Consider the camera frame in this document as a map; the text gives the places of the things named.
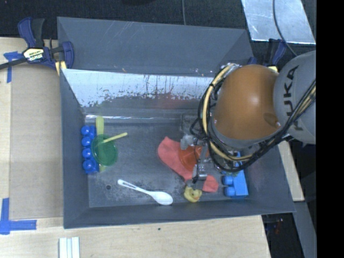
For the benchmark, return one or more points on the yellow plastic stick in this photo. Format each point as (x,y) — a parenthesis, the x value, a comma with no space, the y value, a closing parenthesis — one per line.
(117,137)

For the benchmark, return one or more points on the blue toy brick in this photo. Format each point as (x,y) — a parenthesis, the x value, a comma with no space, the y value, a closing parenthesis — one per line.
(87,153)
(239,183)

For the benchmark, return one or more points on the white plastic spoon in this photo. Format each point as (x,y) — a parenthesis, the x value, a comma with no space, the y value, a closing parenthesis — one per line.
(158,195)

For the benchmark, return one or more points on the green clear plastic cup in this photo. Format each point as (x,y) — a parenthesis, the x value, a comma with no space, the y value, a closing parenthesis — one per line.
(105,153)

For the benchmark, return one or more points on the salmon red cloth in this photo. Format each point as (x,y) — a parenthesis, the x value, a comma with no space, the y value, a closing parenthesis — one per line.
(170,154)

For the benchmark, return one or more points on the yellow rubber duck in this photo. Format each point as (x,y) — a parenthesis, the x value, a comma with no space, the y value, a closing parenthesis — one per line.
(192,194)

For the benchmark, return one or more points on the orange clear plastic cup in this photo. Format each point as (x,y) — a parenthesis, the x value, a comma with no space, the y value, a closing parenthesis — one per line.
(189,156)

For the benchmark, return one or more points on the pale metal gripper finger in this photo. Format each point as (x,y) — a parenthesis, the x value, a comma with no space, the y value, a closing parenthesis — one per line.
(199,175)
(186,141)

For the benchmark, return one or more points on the grey metal bin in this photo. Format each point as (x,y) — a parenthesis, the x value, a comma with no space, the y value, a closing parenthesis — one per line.
(145,47)

